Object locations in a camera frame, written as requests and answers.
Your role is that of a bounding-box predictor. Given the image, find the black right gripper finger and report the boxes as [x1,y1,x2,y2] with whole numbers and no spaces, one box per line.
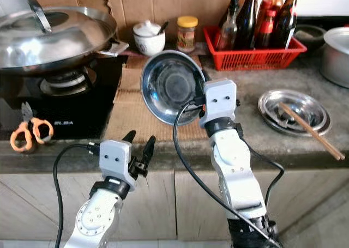
[192,68,209,105]

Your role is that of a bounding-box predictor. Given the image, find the stainless steel bowl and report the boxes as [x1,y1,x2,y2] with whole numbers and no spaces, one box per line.
[140,50,210,126]

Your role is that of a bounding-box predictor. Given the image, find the long wooden chopstick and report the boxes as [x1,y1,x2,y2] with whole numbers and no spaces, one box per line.
[277,102,346,161]

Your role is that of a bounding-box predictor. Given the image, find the glass jar yellow lid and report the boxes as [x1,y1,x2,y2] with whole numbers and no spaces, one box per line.
[176,15,198,53]

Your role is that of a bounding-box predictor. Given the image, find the black gas stove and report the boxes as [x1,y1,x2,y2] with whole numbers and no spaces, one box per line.
[0,53,126,142]

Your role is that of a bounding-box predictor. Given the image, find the red plastic basket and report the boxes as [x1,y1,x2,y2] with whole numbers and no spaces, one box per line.
[203,26,308,71]

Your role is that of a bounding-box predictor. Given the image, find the small clear glass bottle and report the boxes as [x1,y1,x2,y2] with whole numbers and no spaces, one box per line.
[217,0,242,51]

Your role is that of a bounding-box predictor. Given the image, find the brown cardboard piece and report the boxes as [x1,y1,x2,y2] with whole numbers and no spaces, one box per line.
[119,52,153,92]

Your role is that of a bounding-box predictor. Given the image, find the white ceramic lidded pot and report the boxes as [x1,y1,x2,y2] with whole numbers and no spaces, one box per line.
[134,20,167,57]

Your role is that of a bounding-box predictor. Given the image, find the tall dark glass bottle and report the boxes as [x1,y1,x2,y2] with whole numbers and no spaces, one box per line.
[234,0,262,50]

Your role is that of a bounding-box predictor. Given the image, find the short red label bottle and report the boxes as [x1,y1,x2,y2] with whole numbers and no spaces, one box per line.
[254,2,278,49]

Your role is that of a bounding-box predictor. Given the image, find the dark bottle red cap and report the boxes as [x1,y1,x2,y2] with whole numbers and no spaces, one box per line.
[273,0,303,49]

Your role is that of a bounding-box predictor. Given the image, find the stacked stainless steel plates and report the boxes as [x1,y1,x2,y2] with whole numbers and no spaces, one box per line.
[258,89,332,138]

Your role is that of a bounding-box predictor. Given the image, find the amber glass bottle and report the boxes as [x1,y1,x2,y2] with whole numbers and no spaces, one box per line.
[259,0,284,17]

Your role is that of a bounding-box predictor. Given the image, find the large aluminium pot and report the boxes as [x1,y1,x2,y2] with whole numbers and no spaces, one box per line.
[321,26,349,89]

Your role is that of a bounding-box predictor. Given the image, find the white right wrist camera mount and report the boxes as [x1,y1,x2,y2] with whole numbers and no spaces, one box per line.
[198,79,239,129]

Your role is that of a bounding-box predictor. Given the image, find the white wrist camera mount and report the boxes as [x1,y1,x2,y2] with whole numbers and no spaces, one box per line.
[198,79,239,129]
[99,140,134,190]

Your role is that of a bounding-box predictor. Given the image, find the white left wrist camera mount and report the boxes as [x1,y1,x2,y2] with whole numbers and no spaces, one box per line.
[99,140,134,190]

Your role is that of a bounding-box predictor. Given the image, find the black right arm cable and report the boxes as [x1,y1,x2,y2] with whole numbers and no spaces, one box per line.
[173,101,286,248]

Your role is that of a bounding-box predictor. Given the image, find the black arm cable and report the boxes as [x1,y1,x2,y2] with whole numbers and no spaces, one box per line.
[53,143,104,248]
[173,101,286,248]

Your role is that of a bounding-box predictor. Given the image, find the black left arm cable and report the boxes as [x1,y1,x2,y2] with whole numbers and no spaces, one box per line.
[53,143,104,248]

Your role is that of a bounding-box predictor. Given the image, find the orange handled scissors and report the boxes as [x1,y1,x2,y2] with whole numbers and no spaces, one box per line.
[9,102,55,153]

